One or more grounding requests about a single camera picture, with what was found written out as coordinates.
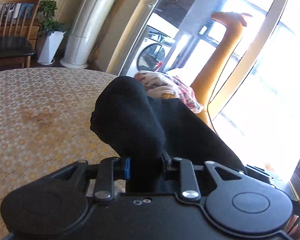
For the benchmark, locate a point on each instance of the potted green tree white planter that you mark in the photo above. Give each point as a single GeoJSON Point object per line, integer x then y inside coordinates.
{"type": "Point", "coordinates": [50, 25]}

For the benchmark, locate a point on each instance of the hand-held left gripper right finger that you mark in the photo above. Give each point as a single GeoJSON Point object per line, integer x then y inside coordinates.
{"type": "Point", "coordinates": [168, 163]}

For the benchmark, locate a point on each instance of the wooden chair black seat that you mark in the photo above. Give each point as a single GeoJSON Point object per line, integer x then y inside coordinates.
{"type": "Point", "coordinates": [7, 47]}

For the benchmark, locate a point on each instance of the blue framed picture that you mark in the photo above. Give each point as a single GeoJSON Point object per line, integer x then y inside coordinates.
{"type": "Point", "coordinates": [25, 10]}

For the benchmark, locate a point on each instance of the black T-shirt red print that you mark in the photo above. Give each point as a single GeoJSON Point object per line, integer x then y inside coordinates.
{"type": "Point", "coordinates": [130, 110]}

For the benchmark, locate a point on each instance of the washing machine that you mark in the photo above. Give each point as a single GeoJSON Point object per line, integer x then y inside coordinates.
{"type": "Point", "coordinates": [151, 55]}

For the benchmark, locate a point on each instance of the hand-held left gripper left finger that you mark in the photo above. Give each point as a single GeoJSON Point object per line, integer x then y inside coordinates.
{"type": "Point", "coordinates": [127, 170]}

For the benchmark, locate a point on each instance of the sliding glass door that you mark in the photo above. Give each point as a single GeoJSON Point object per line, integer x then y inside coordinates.
{"type": "Point", "coordinates": [137, 32]}

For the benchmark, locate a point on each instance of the pink floral clothes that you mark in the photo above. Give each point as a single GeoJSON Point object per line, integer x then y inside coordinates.
{"type": "Point", "coordinates": [160, 85]}

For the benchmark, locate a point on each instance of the orange curved stand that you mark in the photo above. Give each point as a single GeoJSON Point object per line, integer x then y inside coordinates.
{"type": "Point", "coordinates": [220, 62]}

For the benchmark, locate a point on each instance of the yellow grey curtain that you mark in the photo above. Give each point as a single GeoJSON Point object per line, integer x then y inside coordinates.
{"type": "Point", "coordinates": [110, 42]}

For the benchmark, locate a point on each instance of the white floor air conditioner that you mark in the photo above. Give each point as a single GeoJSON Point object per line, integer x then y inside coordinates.
{"type": "Point", "coordinates": [90, 30]}

